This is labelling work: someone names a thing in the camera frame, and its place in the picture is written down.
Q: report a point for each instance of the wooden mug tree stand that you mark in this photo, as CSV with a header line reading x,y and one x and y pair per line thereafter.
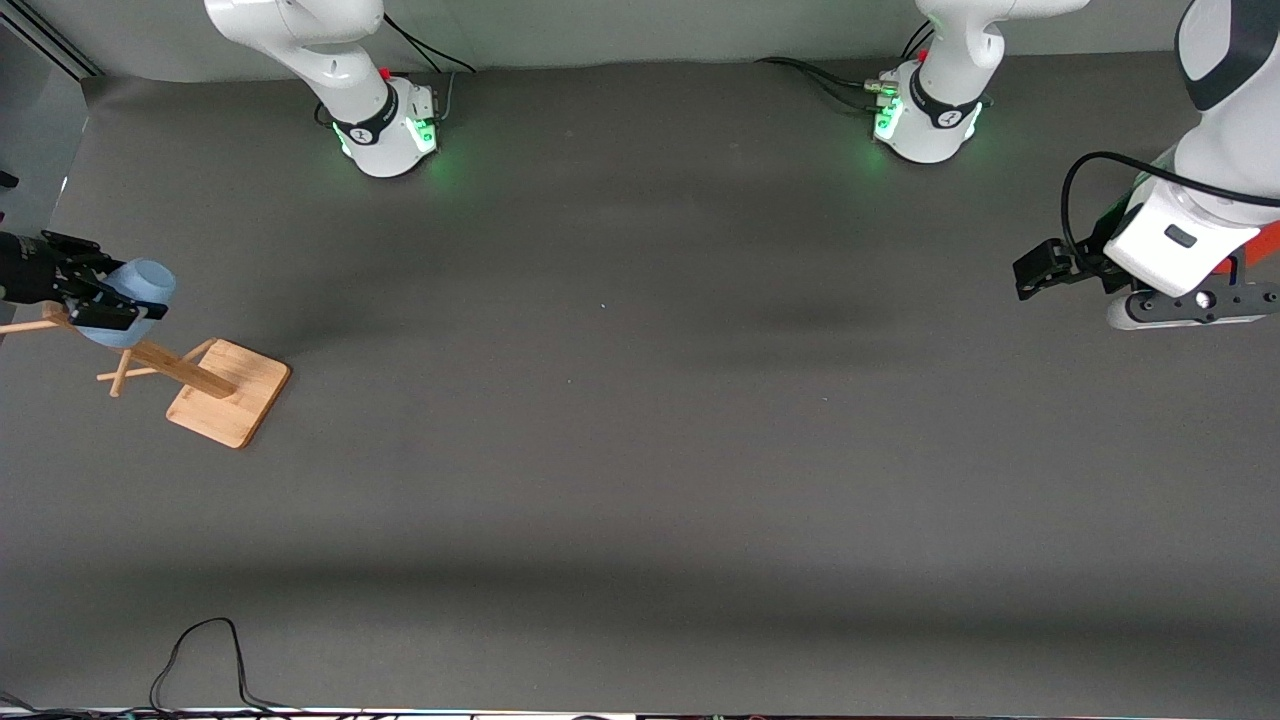
x,y
225,390

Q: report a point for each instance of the grey aluminium frame rail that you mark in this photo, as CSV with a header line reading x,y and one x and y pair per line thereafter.
x,y
50,35

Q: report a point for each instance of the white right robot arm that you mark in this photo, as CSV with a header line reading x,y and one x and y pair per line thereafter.
x,y
300,40

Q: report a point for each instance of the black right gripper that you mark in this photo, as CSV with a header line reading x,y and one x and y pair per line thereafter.
x,y
25,272

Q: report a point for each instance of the light blue plastic cup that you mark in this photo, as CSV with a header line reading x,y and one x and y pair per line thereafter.
x,y
145,285

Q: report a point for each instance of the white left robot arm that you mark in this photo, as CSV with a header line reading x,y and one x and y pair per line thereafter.
x,y
1230,130

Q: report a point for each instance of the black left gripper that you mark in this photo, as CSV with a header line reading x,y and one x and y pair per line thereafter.
x,y
1089,262

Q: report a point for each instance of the grey table mat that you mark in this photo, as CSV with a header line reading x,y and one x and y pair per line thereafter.
x,y
640,500

